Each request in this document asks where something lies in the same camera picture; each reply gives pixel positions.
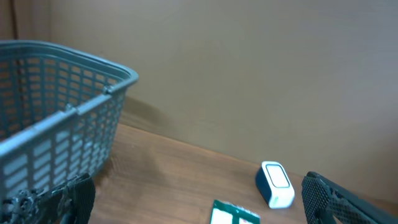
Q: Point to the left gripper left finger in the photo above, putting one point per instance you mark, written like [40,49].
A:
[70,202]

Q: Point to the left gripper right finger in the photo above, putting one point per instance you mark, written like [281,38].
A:
[327,202]

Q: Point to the green 3M gloves package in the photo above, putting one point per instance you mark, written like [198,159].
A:
[228,213]

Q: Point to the white barcode scanner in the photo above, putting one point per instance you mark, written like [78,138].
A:
[274,185]

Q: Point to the grey plastic mesh basket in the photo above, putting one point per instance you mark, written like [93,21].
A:
[60,108]

